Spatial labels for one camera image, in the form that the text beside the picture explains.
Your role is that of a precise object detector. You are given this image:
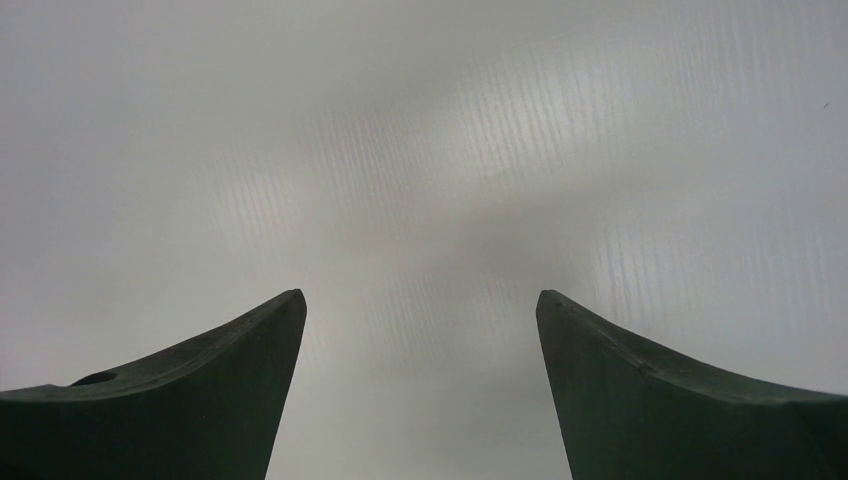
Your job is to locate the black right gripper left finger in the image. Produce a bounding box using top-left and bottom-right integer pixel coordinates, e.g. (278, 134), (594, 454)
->
(1, 289), (307, 479)

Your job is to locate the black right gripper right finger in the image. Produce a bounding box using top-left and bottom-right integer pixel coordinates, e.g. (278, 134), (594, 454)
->
(536, 290), (847, 479)

